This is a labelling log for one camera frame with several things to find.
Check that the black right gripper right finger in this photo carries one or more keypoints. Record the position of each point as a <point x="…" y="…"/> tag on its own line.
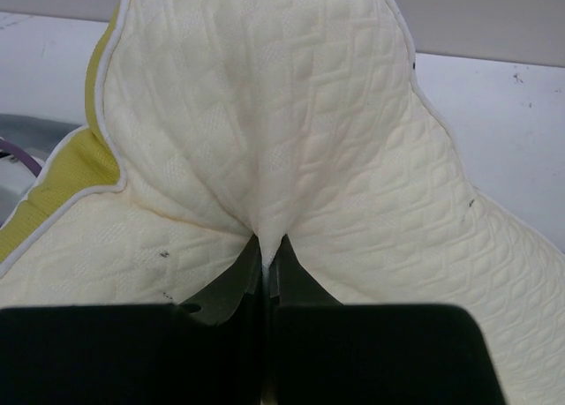
<point x="325" y="352"/>

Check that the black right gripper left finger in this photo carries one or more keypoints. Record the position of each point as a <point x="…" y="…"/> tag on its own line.
<point x="204" y="350"/>

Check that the cream and yellow pillow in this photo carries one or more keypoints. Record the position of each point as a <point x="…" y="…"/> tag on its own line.
<point x="210" y="121"/>

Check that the grey pillowcase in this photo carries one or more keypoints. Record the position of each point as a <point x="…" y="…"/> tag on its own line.
<point x="37" y="136"/>

